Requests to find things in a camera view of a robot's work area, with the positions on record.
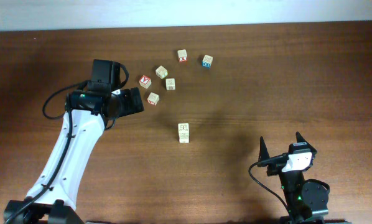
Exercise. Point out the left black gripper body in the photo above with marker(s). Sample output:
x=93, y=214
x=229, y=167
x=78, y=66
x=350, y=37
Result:
x=127, y=102

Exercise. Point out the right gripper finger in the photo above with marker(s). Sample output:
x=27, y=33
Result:
x=300, y=139
x=263, y=153

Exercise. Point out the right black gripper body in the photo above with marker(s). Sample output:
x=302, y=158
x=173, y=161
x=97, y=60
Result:
x=289, y=180

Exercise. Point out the wooden block blue B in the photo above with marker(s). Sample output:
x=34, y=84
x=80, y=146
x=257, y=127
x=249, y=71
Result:
x=184, y=132

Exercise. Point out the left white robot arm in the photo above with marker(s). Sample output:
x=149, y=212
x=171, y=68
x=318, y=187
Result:
x=54, y=195

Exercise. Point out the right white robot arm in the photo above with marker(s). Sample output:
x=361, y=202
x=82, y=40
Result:
x=305, y=199

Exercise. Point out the wooden block red lower left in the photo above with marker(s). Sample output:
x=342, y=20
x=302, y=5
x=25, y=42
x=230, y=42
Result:
x=153, y=98

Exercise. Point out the wooden block red Y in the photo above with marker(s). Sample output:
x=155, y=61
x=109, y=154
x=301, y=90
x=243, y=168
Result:
x=145, y=81

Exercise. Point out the plain wooden block yellow edge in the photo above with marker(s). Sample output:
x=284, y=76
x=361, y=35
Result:
x=161, y=72

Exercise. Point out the wooden block centre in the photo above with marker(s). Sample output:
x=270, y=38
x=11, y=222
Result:
x=170, y=84

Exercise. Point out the wooden block red X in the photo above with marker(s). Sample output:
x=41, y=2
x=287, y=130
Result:
x=182, y=55

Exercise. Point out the wooden block blue side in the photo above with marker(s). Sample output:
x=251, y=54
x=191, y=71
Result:
x=207, y=61

